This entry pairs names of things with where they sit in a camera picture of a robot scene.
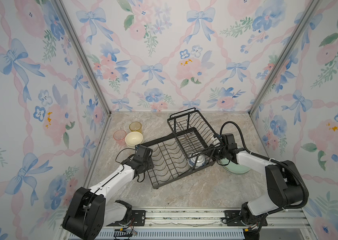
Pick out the pink glass cup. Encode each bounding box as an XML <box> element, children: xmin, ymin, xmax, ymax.
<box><xmin>113</xmin><ymin>130</ymin><xmax>127</xmax><ymax>146</ymax></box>

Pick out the aluminium corner post left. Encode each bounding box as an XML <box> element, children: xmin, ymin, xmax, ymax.
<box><xmin>51</xmin><ymin>0</ymin><xmax>111</xmax><ymax>117</ymax></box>

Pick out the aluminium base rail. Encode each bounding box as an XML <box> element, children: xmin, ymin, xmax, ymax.
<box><xmin>57</xmin><ymin>206</ymin><xmax>310</xmax><ymax>240</ymax></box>

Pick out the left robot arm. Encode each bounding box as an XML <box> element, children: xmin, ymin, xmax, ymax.
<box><xmin>62</xmin><ymin>145</ymin><xmax>153</xmax><ymax>240</ymax></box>

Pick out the black corrugated cable conduit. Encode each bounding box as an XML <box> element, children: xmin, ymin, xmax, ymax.
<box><xmin>219</xmin><ymin>120</ymin><xmax>309</xmax><ymax>209</ymax></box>

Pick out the aluminium corner post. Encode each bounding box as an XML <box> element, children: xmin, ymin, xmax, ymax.
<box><xmin>51</xmin><ymin>0</ymin><xmax>111</xmax><ymax>117</ymax></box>
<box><xmin>248</xmin><ymin>0</ymin><xmax>321</xmax><ymax>117</ymax></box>

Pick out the green plate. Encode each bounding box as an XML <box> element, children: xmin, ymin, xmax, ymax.
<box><xmin>218</xmin><ymin>147</ymin><xmax>250</xmax><ymax>175</ymax></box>

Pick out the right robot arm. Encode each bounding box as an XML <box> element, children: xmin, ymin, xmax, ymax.
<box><xmin>210</xmin><ymin>134</ymin><xmax>309</xmax><ymax>226</ymax></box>

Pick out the yellow glass cup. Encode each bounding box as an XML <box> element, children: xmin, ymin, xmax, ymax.
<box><xmin>129</xmin><ymin>122</ymin><xmax>143</xmax><ymax>133</ymax></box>

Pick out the black wire dish rack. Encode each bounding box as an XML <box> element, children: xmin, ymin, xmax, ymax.
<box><xmin>143</xmin><ymin>108</ymin><xmax>221</xmax><ymax>189</ymax></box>

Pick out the blue floral bowl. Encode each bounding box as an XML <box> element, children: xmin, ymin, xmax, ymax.
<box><xmin>188</xmin><ymin>155</ymin><xmax>206</xmax><ymax>169</ymax></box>

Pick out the aluminium corner post right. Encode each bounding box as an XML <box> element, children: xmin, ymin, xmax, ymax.
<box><xmin>248</xmin><ymin>0</ymin><xmax>321</xmax><ymax>117</ymax></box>

